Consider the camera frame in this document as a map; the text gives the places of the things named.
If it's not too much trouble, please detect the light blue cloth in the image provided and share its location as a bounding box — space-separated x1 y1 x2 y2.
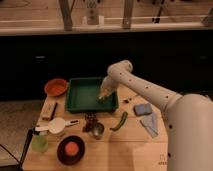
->
140 113 158 138

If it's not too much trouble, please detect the white measuring cup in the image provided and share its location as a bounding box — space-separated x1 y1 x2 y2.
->
35 117 79 135

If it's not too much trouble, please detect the wooden block with black edge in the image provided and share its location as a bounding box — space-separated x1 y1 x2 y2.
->
41 102 57 121

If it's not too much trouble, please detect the dark plate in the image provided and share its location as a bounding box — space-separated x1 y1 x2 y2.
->
57 136 85 165

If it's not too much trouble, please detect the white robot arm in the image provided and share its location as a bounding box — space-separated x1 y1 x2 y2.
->
100 60 213 171

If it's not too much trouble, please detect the dark grape bunch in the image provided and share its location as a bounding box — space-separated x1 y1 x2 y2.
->
82 113 98 132

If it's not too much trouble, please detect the orange fruit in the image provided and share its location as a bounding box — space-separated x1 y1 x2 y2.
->
65 142 79 156

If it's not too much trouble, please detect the green plastic tray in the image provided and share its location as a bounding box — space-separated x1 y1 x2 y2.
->
65 77 119 113

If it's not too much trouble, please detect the orange bowl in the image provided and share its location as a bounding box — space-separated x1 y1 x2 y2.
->
44 78 68 97

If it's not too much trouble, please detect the black stand left edge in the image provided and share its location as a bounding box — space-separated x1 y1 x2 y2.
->
0 129 33 171

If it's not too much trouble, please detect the blue sponge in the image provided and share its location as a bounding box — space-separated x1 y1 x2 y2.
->
133 103 153 116

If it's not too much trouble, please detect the green chili pepper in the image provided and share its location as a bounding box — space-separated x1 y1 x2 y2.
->
110 112 128 131

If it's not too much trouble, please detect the metal cup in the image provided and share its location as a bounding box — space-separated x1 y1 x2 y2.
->
92 123 104 140

